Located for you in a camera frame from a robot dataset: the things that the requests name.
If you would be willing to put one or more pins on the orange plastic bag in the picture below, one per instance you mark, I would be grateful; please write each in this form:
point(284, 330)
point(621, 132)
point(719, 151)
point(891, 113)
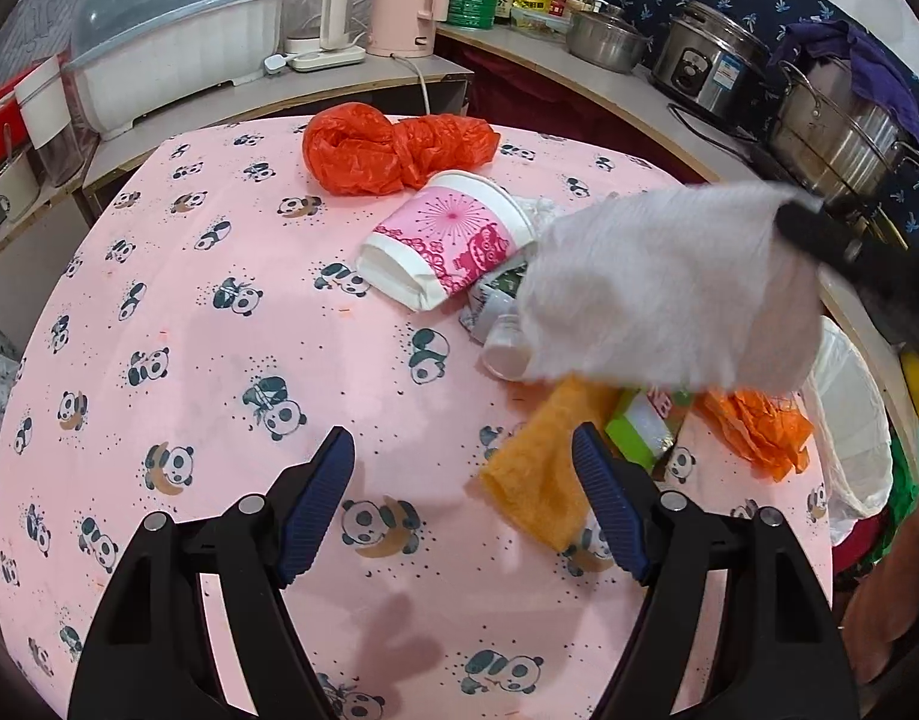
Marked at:
point(759, 427)

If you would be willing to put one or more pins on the clear container white lid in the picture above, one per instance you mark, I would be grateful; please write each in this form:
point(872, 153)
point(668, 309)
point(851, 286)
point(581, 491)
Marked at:
point(47, 112)

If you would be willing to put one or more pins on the pink electric kettle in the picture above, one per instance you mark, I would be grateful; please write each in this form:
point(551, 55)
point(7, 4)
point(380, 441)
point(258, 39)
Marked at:
point(399, 7)

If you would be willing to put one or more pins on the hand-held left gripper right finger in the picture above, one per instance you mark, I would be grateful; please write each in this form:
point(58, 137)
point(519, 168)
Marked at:
point(608, 506)

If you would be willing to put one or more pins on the white dish rack clear lid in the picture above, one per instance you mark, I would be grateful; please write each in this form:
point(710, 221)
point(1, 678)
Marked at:
point(174, 82)

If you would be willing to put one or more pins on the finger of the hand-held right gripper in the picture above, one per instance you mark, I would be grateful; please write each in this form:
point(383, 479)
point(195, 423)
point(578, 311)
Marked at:
point(816, 232)

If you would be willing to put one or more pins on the white power plug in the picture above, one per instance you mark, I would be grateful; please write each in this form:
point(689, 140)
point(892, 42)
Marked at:
point(276, 64)

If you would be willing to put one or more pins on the purple cloth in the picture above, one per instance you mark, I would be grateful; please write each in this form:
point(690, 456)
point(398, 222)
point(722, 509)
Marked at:
point(879, 67)

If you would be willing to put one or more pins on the small white bottle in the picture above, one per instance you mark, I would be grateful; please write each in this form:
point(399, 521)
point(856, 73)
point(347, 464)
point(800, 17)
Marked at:
point(506, 349)

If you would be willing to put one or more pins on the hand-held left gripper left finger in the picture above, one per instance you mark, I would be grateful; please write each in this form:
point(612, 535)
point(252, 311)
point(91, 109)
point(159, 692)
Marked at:
point(317, 499)

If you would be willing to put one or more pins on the small steel pot with lid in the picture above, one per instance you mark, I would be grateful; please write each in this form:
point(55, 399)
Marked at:
point(606, 41)

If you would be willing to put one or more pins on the dark red cloth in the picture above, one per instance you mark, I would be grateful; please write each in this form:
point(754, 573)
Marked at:
point(519, 90)

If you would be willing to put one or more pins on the green cardboard box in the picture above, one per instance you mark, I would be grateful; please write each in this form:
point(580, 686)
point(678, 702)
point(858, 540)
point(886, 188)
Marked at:
point(639, 427)

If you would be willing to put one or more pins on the orange cloth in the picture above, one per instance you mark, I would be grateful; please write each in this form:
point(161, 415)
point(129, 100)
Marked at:
point(542, 465)

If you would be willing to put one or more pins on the pink printed paper cup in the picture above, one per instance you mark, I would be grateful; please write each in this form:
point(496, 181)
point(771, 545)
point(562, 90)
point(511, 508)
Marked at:
point(444, 240)

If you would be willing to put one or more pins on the pink panda tablecloth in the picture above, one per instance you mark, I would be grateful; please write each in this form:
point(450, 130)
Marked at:
point(204, 360)

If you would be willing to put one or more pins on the green white wrapper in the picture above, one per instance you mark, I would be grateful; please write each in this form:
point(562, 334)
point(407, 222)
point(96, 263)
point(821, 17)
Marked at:
point(489, 292)

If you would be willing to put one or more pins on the person's right forearm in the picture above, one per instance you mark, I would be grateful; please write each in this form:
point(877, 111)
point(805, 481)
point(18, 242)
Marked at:
point(902, 600)

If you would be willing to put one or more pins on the white paper towel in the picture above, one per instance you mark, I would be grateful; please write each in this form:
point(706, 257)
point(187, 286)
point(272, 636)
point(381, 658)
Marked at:
point(654, 285)

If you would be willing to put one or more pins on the red plastic bag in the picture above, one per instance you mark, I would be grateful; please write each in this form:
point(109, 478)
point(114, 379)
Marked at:
point(354, 150)

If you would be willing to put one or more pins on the large steel steamer pot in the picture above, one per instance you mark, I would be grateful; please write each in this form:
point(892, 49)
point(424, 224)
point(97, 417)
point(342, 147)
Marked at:
point(827, 135)

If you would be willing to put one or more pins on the bin with white liner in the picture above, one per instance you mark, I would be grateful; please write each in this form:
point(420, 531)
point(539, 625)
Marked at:
point(849, 420)

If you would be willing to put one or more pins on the steel rice cooker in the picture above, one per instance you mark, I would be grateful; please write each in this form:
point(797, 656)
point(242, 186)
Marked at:
point(707, 67)

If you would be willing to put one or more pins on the white glass kettle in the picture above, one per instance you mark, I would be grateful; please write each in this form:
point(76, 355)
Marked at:
point(332, 7)

